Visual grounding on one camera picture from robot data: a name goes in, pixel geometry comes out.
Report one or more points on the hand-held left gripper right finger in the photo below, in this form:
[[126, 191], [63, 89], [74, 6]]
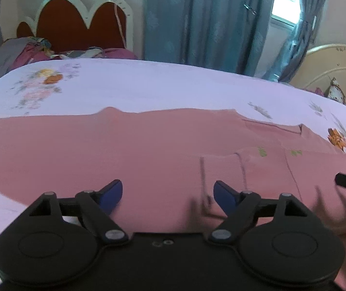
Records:
[[223, 194]]

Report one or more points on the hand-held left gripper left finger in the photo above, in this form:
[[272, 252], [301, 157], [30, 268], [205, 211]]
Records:
[[113, 194]]

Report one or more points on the pink knit garment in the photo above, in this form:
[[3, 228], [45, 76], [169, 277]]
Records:
[[145, 151]]

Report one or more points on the patterned pillow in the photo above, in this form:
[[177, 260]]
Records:
[[336, 92]]

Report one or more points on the floral bed sheet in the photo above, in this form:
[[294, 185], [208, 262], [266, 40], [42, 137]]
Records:
[[160, 85]]

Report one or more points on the cream arched headboard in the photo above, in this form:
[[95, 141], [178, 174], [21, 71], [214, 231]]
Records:
[[327, 63]]

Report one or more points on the tied blue curtain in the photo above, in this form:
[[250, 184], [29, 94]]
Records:
[[303, 30]]

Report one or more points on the curtain tieback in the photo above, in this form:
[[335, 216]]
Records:
[[306, 23]]

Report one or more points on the wide blue curtain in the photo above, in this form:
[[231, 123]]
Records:
[[209, 24]]

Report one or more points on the red scalloped headboard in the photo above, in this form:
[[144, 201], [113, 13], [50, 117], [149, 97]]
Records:
[[66, 27]]

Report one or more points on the metal curtain clip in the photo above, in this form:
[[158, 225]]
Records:
[[250, 9]]

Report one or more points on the window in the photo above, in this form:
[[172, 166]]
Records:
[[285, 0]]

